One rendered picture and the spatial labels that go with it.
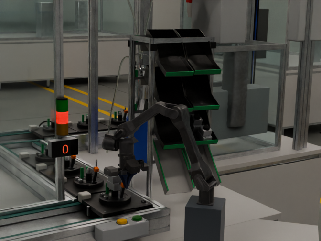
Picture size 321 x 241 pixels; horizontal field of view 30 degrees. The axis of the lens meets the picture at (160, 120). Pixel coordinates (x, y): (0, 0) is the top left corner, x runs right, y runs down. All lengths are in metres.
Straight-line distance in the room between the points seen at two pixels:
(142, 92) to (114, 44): 8.58
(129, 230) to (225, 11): 1.67
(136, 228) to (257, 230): 0.56
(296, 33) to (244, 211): 1.41
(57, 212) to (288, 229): 1.00
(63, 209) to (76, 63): 9.15
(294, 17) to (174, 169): 1.54
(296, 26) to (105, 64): 8.37
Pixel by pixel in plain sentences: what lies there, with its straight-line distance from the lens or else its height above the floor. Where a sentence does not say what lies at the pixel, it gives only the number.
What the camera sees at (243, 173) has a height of 0.79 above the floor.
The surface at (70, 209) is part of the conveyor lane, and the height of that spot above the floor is 0.93.
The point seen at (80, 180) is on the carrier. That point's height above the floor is 1.00.
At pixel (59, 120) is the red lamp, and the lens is 2.53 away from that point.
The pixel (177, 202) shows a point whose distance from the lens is 2.94.
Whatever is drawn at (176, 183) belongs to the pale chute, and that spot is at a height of 1.02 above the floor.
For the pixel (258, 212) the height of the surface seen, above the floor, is 0.86.
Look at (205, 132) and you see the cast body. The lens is 2.70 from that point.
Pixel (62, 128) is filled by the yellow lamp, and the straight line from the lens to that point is 2.54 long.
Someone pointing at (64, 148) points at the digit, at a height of 1.21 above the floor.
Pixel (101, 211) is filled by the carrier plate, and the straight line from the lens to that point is 2.51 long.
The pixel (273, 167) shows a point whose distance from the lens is 3.85.
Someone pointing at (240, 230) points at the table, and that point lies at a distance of 2.66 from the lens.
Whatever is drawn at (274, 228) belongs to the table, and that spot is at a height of 0.86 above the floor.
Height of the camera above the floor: 1.87
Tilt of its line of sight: 12 degrees down
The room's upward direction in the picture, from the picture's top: 1 degrees clockwise
